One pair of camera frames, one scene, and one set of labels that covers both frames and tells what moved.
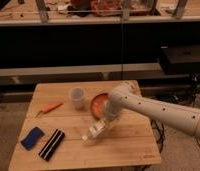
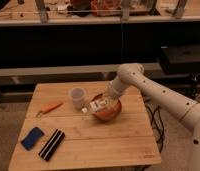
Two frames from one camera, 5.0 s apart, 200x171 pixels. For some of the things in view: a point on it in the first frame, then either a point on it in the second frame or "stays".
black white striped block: (51, 145) stays
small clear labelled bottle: (94, 130) to (94, 106)
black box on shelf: (183, 59) stays
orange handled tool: (49, 108) stays
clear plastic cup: (77, 95) stays
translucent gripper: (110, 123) to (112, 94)
